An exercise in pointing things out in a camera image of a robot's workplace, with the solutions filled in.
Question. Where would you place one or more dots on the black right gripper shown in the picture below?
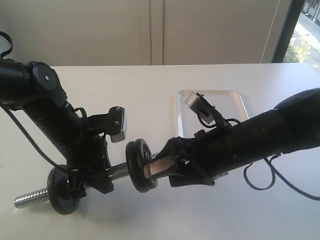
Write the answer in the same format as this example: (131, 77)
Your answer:
(193, 161)

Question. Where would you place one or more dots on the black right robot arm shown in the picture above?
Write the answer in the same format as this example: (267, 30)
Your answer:
(292, 125)

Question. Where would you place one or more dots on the beige cabinet with doors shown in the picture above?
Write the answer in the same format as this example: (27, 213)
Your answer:
(143, 32)

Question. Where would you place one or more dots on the black weight plate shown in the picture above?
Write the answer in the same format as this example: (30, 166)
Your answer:
(58, 193)
(133, 168)
(143, 157)

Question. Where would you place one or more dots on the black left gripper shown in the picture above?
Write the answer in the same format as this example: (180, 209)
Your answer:
(87, 156)

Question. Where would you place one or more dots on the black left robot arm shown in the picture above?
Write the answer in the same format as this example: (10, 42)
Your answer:
(35, 88)

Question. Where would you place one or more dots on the dark window frame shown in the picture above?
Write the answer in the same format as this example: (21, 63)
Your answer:
(287, 31)

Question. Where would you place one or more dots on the chrome threaded dumbbell bar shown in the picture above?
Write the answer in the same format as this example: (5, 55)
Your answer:
(115, 172)

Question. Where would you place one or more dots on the white rectangular plastic tray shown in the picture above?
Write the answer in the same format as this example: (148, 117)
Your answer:
(228, 103)

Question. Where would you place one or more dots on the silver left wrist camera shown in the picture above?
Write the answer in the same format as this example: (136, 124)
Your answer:
(114, 124)

